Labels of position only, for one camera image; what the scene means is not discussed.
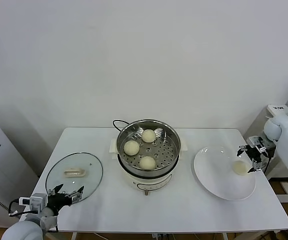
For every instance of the white side desk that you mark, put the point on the white side desk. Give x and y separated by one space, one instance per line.
255 125

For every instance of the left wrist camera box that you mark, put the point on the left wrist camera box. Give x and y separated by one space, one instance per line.
36 201

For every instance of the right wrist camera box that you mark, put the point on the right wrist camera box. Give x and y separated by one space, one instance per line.
257 143

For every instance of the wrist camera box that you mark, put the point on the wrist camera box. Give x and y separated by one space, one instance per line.
36 201
257 143

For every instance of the cream electric cooker base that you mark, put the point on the cream electric cooker base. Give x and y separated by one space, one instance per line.
146 180

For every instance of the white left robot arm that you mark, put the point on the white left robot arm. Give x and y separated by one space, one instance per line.
21 231

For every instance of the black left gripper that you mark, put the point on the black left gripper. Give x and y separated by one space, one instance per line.
58 201

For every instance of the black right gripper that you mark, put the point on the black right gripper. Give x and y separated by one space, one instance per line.
257 155

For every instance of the perforated steel steamer basket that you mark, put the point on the perforated steel steamer basket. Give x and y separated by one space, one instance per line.
164 150

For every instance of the white steamed baozi bun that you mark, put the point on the white steamed baozi bun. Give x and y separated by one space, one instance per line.
148 135
239 167
131 147
147 163

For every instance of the white round plate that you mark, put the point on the white round plate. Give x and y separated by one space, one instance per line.
214 175

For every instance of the white table leg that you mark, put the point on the white table leg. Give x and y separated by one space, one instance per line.
74 236
224 236

